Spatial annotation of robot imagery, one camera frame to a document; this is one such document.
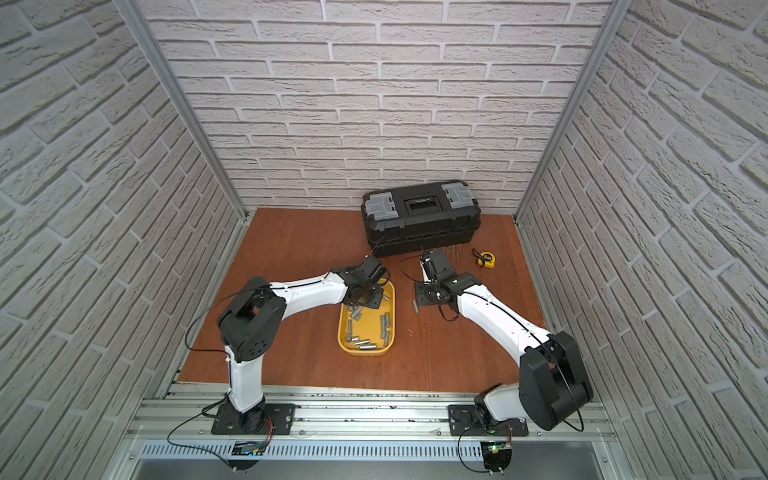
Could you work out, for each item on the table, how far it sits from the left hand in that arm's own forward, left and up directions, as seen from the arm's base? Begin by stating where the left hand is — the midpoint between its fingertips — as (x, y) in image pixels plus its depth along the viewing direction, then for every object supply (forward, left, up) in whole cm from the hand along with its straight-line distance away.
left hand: (380, 295), depth 94 cm
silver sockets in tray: (-6, +7, -2) cm, 9 cm away
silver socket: (-3, -12, -2) cm, 12 cm away
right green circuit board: (-42, -29, -3) cm, 51 cm away
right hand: (-3, -14, +8) cm, 17 cm away
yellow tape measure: (+14, -37, +1) cm, 40 cm away
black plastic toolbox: (+22, -13, +14) cm, 29 cm away
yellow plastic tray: (-12, +3, -1) cm, 12 cm away
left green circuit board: (-40, +31, -4) cm, 51 cm away
